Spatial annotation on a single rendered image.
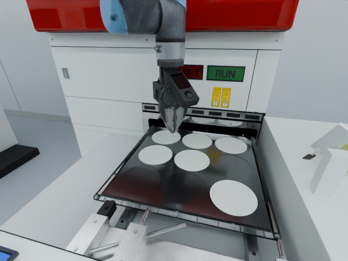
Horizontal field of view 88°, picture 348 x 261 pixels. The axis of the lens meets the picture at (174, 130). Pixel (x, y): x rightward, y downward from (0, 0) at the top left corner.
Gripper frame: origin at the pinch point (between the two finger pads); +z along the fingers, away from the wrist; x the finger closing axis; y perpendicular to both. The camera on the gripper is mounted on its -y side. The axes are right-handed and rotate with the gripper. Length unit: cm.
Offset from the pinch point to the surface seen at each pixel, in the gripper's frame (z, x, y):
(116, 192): 5.1, 20.4, -12.0
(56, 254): -0.9, 29.7, -25.4
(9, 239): -0.8, 35.6, -20.3
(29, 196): 95, 82, 109
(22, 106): 78, 118, 319
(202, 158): 5.2, -3.9, -10.2
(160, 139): 5.1, 2.4, 5.2
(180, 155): 5.2, 0.7, -6.0
